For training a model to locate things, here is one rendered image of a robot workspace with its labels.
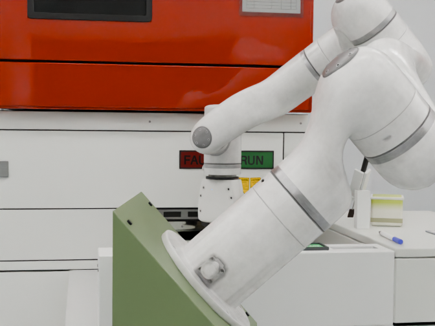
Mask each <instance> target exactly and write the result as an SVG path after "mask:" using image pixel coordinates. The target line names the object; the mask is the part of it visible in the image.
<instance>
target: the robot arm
mask: <svg viewBox="0 0 435 326"><path fill-rule="evenodd" d="M331 23H332V25H333V28H331V29H330V30H328V31H327V32H326V33H325V34H323V35H322V36H320V37H319V38H318V39H317V40H315V41H314V42H312V44H310V45H309V46H308V47H306V48H305V49H304V50H302V51H301V52H300V53H298V54H297V55H296V56H295V57H294V58H292V59H291V60H289V61H288V62H287V63H286V64H285V65H283V66H282V67H280V68H279V69H278V70H277V71H276V72H274V73H273V74H272V75H270V76H269V77H268V78H267V79H265V80H264V81H262V82H260V83H257V84H256V85H253V86H250V87H248V88H246V89H244V90H242V91H240V92H237V93H236V94H234V95H232V96H231V97H229V98H227V99H226V100H225V101H223V102H222V103H220V104H214V105H207V106H206V107H205V116H204V117H202V119H200V121H198V123H196V125H195V126H194V127H193V129H192V131H191V133H190V143H191V145H192V147H193V148H194V149H195V150H196V151H197V152H199V153H202V154H204V165H203V167H202V169H203V171H204V174H206V175H208V176H206V178H203V179H202V183H201V188H200V192H199V204H198V218H199V220H200V221H201V225H203V226H206V228H205V229H203V230H202V231H201V232H200V233H198V234H197V235H196V236H195V237H194V238H193V239H192V240H191V241H189V242H188V243H187V242H186V241H185V240H184V239H183V238H182V237H181V236H179V235H178V234H176V233H175V232H173V231H171V230H167V231H165V232H164V233H163V234H162V236H161V237H162V242H163V244H164V246H165V248H166V250H167V252H168V253H169V255H170V257H171V259H172V260H173V262H174V263H175V265H176V266H177V268H178V269H179V270H180V271H181V273H182V274H183V276H184V277H185V278H186V279H187V281H188V282H189V284H191V286H192V287H193V288H194V289H195V291H196V292H197V293H198V294H199V295H200V296H201V297H202V298H203V299H204V301H205V302H206V303H207V304H208V305H209V306H210V307H211V308H212V309H213V310H214V311H215V312H216V313H217V314H218V315H219V316H220V317H221V318H222V319H223V320H225V321H226V322H227V323H228V324H229V325H230V326H250V322H249V319H248V317H247V315H246V313H245V311H244V310H243V308H242V306H241V305H240V304H241V303H242V302H243V301H245V300H246V299H247V298H248V297H249V296H250V295H251V294H252V293H254V292H255V291H256V290H257V289H259V288H260V287H261V286H262V285H263V284H264V283H265V282H266V281H268V280H269V279H270V278H271V277H273V276H274V275H275V274H276V273H277V272H278V271H279V270H281V269H282V268H283V267H284V266H286V264H288V262H290V261H291V260H292V259H293V258H295V257H296V256H297V255H298V254H299V253H300V252H301V251H303V250H304V249H305V248H306V247H307V246H309V245H310V244H311V243H312V242H313V241H314V240H315V239H317V238H318V237H319V236H320V235H321V234H323V233H324V232H325V231H326V230H327V229H328V228H329V227H330V226H332V225H333V224H334V223H335V222H336V221H338V220H339V219H340V218H341V217H342V216H343V215H344V214H345V213H346V212H347V210H348V209H349V207H350V205H351V200H352V197H351V189H350V185H349V182H348V178H347V175H346V172H345V169H344V163H343V152H344V146H345V144H346V142H347V140H348V139H350V140H351V141H352V142H353V144H354V145H355V146H356V147H357V149H358V150H359V151H360V152H361V153H362V154H363V155H364V157H365V158H366V159H367V160H368V161H369V163H370V164H371V165H372V166H373V167H374V168H375V170H376V171H377V172H378V173H379V174H380V176H382V178H384V179H385V180H386V181H387V182H389V183H390V184H391V185H393V186H395V187H397V188H400V189H402V190H420V189H423V188H426V187H429V186H431V185H432V184H434V183H435V105H434V103H433V102H432V100H431V99H430V96H429V95H428V93H427V92H426V90H425V88H424V86H423V84H424V83H425V82H426V81H427V80H428V79H429V77H430V75H431V73H432V62H431V59H430V57H429V55H428V53H427V51H426V50H425V48H424V47H423V45H422V44H421V43H420V42H419V40H418V38H417V37H416V36H415V35H414V33H413V32H412V31H411V29H409V27H408V26H407V24H406V23H405V22H404V21H403V20H402V18H401V17H400V15H399V14H398V13H397V12H396V10H395V9H394V7H393V6H392V5H391V4H390V3H389V1H388V0H336V1H335V2H334V4H333V7H332V10H331ZM314 94H315V96H314V100H313V106H312V110H311V116H310V119H309V123H308V126H307V129H306V132H305V134H304V136H303V137H302V139H301V141H300V142H299V144H298V145H297V146H296V147H295V149H294V150H293V151H292V152H291V153H290V154H289V155H288V156H287V157H286V158H285V159H283V160H282V161H281V163H279V164H278V165H277V166H276V167H275V168H274V169H272V170H271V171H270V172H269V173H268V174H266V176H264V177H263V178H262V179H261V180H260V181H258V182H257V183H256V184H255V185H254V186H253V187H252V188H251V189H250V190H249V191H247V192H246V193H245V194H243V186H242V183H241V179H239V177H237V176H236V175H241V135H242V134H243V133H245V132H246V131H248V130H250V129H252V128H253V127H256V126H257V125H260V124H262V123H264V122H267V121H269V120H272V119H274V118H278V117H279V116H282V115H284V114H286V113H288V112H289V111H291V110H292V109H294V108H295V107H297V106H298V105H300V104H301V103H302V102H304V101H305V100H307V99H308V98H309V97H311V96H312V95H314Z"/></svg>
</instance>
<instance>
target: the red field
mask: <svg viewBox="0 0 435 326"><path fill-rule="evenodd" d="M203 165H204V154H202V153H199V152H181V168H202V167H203Z"/></svg>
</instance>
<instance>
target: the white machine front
mask: <svg viewBox="0 0 435 326"><path fill-rule="evenodd" d="M204 116H205V114H204V113H154V112H106V111H11V110H0V271H18V270H89V269H98V267H97V264H98V248H112V247H113V211H114V210H115V209H117V208H118V207H119V206H121V205H123V204H124V203H125V202H127V201H128V200H130V199H131V198H133V197H134V196H136V195H137V194H138V193H140V192H143V194H144V195H145V196H146V197H147V198H148V199H149V201H150V202H151V203H152V204H153V205H154V207H156V209H158V210H198V204H199V192H200V188H201V183H202V179H203V178H206V176H208V175H206V174H204V171H203V169H202V168H181V152H197V151H196V150H195V149H194V148H193V147H192V145H191V143H190V133H191V131H192V129H193V127H194V126H195V125H196V123H198V121H200V119H202V117H204ZM307 126H308V114H284V115H282V116H279V117H278V118H274V119H272V120H269V121H267V122H264V123H262V124H260V125H257V126H256V127H253V128H252V129H250V130H248V131H246V132H245V133H243V134H242V135H241V152H273V167H272V168H241V175H236V176H237V177H248V178H249V189H250V188H251V179H250V178H253V177H261V179H262V178H263V177H264V176H266V174H268V173H269V172H270V171H271V170H272V169H274V168H275V167H276V166H277V165H278V164H279V163H281V161H282V160H283V159H285V158H286V157H287V156H288V155H289V154H290V153H291V152H292V151H293V150H294V149H295V147H296V146H297V145H298V144H299V142H300V141H301V139H302V137H303V136H304V134H305V132H306V129H307Z"/></svg>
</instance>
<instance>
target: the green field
mask: <svg viewBox="0 0 435 326"><path fill-rule="evenodd" d="M272 167H273V152H241V168H272Z"/></svg>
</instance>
